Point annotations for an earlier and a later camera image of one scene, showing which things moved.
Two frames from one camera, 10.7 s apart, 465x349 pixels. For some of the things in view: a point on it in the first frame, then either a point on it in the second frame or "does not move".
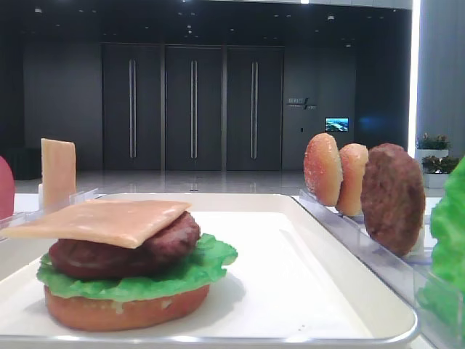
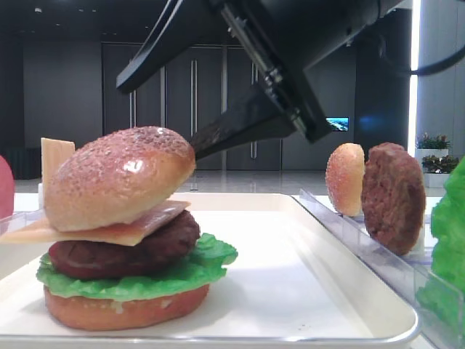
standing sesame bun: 353,159 does not move
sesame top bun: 322,169 to 118,179
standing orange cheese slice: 58,161 does not move
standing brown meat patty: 393,197 does not move
